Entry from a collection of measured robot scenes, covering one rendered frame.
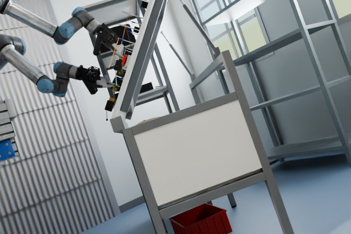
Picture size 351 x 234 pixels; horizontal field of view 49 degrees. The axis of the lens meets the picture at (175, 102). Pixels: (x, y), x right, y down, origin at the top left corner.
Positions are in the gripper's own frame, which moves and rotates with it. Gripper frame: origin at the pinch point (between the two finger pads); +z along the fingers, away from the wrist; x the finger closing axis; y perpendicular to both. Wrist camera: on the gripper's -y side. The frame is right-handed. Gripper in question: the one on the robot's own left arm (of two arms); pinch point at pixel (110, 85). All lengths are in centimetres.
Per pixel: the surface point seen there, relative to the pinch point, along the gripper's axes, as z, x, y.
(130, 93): 18.4, -11.3, 9.2
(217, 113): 62, -9, 10
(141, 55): 17.6, 3.2, 22.7
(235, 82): 66, 5, 20
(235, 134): 73, -11, 3
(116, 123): 22.2, -32.8, 8.2
